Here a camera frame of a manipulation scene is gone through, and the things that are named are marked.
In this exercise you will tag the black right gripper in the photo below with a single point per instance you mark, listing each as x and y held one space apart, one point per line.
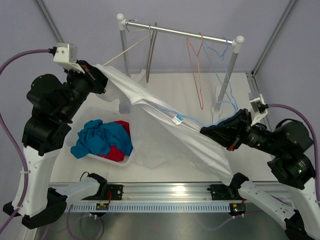
226 133

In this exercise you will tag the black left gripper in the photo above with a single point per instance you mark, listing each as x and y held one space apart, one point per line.
93 74

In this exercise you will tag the light blue white-shirt hanger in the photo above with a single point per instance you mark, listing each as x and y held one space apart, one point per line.
202 115

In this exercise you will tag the white t shirt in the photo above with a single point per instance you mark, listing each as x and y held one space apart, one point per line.
156 135

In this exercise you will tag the blue t shirt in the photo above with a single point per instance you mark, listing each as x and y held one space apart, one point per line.
92 139

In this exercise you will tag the red t shirt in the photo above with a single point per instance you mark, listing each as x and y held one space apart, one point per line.
122 145

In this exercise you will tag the pink hanger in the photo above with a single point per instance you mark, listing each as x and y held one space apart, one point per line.
196 72

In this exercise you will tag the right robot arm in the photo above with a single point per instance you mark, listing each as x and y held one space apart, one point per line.
290 166

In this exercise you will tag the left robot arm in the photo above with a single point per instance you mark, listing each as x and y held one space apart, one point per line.
54 105

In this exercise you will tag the cream empty hanger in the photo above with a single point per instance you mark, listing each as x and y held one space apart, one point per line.
124 45

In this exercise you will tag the grey empty hanger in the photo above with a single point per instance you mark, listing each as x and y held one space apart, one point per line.
150 55

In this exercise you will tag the white plastic laundry basket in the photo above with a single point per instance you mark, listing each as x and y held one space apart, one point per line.
95 113

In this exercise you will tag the white metal clothes rack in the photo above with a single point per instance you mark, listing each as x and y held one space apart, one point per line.
171 45

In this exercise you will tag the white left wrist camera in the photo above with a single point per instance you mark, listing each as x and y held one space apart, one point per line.
66 57

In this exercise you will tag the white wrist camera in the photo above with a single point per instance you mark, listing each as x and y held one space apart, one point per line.
259 108
66 57

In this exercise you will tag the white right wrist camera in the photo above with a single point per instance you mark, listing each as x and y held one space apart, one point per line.
259 108

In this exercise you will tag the aluminium rail frame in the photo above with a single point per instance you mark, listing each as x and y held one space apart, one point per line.
186 192

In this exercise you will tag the white slotted cable duct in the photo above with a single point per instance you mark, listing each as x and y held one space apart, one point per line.
209 207

